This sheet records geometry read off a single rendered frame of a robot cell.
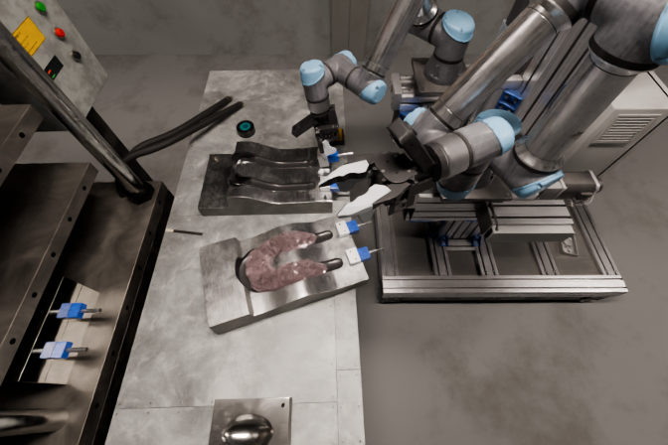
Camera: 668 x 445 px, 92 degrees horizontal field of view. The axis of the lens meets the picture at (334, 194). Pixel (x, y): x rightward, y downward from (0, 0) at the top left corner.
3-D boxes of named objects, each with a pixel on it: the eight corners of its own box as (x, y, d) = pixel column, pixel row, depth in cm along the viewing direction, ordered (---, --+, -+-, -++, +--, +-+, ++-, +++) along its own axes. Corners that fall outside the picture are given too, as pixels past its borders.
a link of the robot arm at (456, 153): (474, 149, 54) (443, 123, 59) (451, 159, 53) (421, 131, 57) (463, 180, 59) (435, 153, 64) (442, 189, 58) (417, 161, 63)
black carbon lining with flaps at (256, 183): (316, 161, 130) (315, 146, 122) (316, 195, 121) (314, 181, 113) (229, 163, 129) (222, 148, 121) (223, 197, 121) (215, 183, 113)
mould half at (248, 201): (331, 160, 139) (330, 139, 127) (332, 213, 125) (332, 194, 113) (214, 163, 138) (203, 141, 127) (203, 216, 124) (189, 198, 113)
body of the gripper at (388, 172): (386, 219, 57) (442, 193, 59) (390, 186, 50) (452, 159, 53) (365, 189, 61) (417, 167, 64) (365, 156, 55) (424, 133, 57)
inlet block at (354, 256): (379, 244, 115) (381, 238, 110) (385, 257, 112) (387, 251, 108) (345, 255, 112) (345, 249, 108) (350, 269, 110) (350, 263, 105)
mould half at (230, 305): (342, 220, 123) (342, 205, 114) (367, 283, 110) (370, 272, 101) (209, 259, 115) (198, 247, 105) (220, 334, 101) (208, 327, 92)
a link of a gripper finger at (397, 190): (379, 216, 50) (417, 185, 53) (380, 210, 48) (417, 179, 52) (358, 199, 52) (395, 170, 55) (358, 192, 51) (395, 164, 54)
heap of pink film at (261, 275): (314, 229, 115) (313, 219, 108) (330, 275, 106) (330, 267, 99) (242, 251, 110) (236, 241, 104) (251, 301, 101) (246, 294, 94)
